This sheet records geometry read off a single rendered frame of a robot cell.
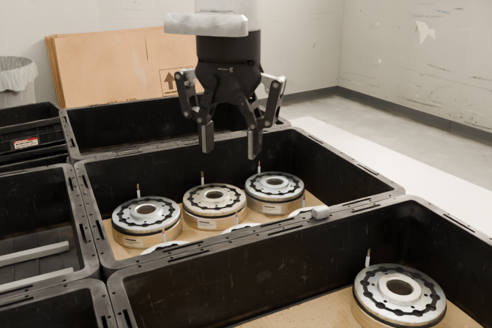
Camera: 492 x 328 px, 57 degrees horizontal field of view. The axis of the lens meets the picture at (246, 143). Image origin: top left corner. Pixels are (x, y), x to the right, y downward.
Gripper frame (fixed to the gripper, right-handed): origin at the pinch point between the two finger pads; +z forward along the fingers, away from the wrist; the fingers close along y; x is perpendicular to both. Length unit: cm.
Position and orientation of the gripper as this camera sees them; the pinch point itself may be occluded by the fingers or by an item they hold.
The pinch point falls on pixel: (230, 143)
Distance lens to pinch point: 56.6
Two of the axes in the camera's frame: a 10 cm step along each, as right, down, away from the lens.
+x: -3.5, 3.5, -8.7
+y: -9.4, -1.3, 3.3
